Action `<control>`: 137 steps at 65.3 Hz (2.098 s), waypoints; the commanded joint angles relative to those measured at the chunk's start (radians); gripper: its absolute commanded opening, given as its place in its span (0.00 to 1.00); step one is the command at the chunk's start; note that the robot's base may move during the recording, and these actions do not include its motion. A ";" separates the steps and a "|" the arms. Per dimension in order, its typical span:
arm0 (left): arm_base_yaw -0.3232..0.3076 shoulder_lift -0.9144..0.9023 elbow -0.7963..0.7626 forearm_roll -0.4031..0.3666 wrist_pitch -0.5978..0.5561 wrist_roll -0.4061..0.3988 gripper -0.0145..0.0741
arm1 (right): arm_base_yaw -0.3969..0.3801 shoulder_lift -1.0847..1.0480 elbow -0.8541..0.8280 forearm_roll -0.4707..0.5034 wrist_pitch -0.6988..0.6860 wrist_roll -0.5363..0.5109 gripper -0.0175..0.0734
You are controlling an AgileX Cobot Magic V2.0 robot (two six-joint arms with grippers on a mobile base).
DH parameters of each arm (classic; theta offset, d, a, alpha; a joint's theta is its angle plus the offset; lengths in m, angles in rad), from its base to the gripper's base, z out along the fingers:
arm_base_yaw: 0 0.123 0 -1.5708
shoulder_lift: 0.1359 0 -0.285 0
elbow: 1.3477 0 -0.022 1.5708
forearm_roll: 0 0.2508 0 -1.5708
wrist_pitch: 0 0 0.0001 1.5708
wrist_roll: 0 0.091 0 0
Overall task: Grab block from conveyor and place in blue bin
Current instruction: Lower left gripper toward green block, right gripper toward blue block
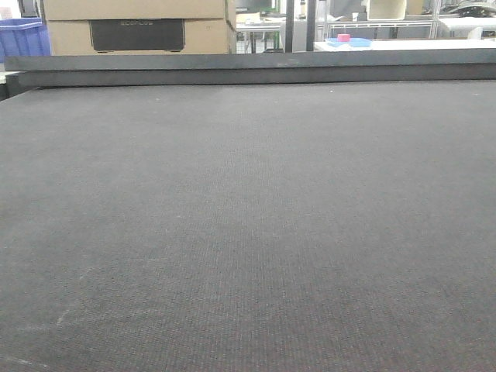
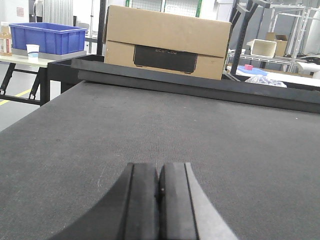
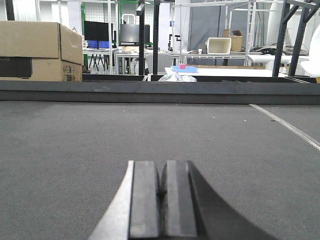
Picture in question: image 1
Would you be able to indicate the white background table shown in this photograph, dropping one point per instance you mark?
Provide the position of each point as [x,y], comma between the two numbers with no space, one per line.
[394,45]

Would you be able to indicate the upper cardboard box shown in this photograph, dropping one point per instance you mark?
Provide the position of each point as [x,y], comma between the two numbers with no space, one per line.
[135,9]

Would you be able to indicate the pink block on tray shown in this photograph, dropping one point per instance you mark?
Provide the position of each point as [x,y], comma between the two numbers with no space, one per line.
[343,37]

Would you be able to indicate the cream open box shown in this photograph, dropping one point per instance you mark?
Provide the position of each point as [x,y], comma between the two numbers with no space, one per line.
[385,10]

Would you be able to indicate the dark conveyor side rail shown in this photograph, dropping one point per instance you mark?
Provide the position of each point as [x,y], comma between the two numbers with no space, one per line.
[264,68]

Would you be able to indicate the white metal rack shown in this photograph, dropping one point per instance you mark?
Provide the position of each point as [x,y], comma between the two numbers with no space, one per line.
[420,22]

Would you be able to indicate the cardboard box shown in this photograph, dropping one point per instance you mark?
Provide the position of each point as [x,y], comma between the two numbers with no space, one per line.
[141,36]
[135,9]

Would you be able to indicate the black conveyor belt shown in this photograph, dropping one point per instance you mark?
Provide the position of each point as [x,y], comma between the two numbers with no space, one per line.
[320,227]

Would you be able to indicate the blue flat tray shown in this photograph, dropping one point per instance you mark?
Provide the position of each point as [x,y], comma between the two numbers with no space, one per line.
[352,42]

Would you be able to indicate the lower cardboard box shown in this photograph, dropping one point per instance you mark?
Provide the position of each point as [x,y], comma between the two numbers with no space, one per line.
[141,36]

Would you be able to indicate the blue plastic crate far left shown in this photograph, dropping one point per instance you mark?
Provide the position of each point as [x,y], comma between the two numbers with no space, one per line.
[24,37]

